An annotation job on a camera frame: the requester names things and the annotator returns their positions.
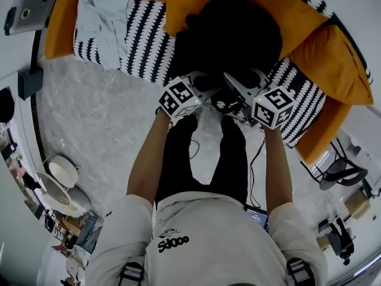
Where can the cardboard box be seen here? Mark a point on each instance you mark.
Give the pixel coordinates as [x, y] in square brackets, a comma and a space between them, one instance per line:
[357, 204]

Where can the white round tray table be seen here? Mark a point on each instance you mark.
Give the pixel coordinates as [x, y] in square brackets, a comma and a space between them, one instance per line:
[61, 171]

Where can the person's white t-shirt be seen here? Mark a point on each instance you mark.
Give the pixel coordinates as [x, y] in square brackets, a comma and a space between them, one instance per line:
[214, 243]

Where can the black round object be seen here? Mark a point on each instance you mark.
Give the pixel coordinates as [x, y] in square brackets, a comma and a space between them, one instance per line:
[6, 104]

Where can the black and white patterned blanket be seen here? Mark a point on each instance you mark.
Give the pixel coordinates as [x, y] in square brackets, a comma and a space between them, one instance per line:
[149, 40]

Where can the black tablet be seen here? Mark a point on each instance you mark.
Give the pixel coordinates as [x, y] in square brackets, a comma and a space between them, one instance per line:
[257, 217]

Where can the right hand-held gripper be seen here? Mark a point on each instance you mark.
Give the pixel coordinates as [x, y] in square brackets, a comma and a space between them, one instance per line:
[272, 109]

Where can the black backpack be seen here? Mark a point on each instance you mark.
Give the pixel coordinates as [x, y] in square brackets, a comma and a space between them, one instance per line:
[232, 37]

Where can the person's left forearm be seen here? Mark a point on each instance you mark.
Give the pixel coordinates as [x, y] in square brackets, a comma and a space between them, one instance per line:
[147, 156]

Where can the grey round stool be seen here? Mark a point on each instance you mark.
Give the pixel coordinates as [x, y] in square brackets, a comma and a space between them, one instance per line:
[80, 198]

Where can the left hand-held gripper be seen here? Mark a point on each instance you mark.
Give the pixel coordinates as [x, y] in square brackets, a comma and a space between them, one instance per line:
[178, 97]

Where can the black wall box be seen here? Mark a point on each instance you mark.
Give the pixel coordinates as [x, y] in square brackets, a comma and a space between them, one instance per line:
[29, 83]

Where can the orange bed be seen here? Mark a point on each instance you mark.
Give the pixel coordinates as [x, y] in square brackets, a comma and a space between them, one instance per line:
[58, 25]

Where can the light blue garment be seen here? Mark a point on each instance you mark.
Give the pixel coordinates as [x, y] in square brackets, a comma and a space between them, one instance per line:
[101, 19]

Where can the black mesh office chair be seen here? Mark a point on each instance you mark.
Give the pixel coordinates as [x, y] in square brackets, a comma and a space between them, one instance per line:
[339, 173]

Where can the small orange pillow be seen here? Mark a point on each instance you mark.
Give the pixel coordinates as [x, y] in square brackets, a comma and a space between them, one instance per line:
[336, 67]

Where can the person's right forearm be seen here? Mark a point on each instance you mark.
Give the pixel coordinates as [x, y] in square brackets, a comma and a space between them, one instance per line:
[278, 165]

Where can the person's black shoe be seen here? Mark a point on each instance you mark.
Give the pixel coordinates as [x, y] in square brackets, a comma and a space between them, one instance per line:
[226, 103]

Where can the person's black trousers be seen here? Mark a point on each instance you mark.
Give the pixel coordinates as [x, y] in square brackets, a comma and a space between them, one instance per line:
[232, 159]

